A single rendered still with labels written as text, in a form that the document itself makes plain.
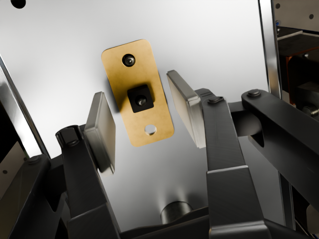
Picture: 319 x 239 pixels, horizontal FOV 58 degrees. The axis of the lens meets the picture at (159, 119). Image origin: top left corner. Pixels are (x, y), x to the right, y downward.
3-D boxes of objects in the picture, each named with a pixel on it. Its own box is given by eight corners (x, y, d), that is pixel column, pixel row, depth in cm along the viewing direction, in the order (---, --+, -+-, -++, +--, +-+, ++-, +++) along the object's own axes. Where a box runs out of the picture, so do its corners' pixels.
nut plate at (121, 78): (174, 134, 25) (177, 140, 24) (132, 147, 25) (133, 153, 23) (148, 36, 21) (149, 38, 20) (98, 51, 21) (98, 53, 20)
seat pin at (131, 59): (134, 59, 23) (136, 65, 21) (126, 62, 23) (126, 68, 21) (131, 50, 23) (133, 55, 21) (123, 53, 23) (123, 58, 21)
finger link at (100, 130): (115, 175, 16) (102, 179, 16) (116, 125, 22) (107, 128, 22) (96, 127, 15) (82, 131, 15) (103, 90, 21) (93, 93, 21)
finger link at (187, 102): (186, 100, 15) (200, 96, 15) (165, 71, 21) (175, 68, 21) (198, 150, 16) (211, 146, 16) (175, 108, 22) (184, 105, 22)
